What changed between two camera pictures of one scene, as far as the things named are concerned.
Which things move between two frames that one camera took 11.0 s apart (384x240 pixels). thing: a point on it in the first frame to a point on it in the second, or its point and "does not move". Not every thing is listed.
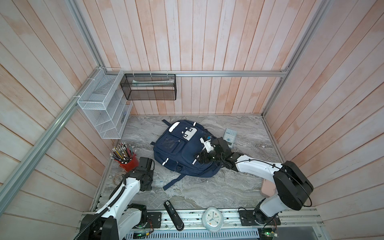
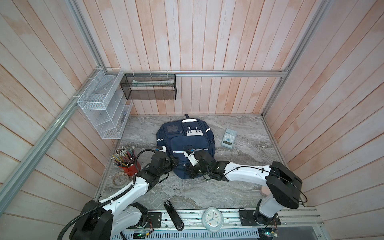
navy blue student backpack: (175, 147) does not move
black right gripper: (201, 154) to (192, 173)
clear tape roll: (118, 177) does not move
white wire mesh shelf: (106, 104) does not move
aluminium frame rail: (269, 72) does not move
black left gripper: (148, 187) to (171, 158)
